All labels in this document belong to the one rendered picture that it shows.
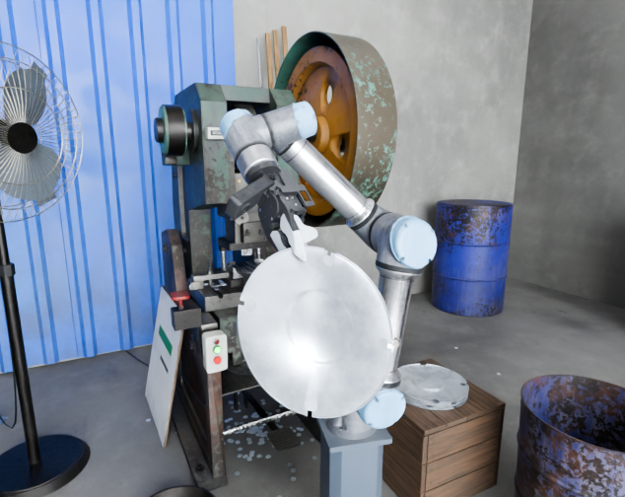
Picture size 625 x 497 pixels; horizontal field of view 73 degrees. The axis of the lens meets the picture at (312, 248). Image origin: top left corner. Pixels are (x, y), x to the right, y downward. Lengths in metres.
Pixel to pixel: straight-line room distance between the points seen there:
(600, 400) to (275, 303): 1.38
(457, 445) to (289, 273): 1.13
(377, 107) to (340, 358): 1.11
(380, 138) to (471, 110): 2.73
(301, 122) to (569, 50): 3.95
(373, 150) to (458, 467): 1.18
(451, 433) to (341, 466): 0.47
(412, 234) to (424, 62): 3.03
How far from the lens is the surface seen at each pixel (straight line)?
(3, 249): 1.88
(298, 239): 0.74
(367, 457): 1.35
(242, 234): 1.72
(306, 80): 2.11
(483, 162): 4.45
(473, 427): 1.72
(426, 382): 1.77
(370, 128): 1.61
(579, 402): 1.85
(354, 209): 1.10
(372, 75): 1.70
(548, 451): 1.52
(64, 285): 2.93
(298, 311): 0.71
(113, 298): 2.96
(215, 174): 1.64
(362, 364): 0.75
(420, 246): 1.02
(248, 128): 0.88
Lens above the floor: 1.22
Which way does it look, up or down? 12 degrees down
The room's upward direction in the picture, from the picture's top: straight up
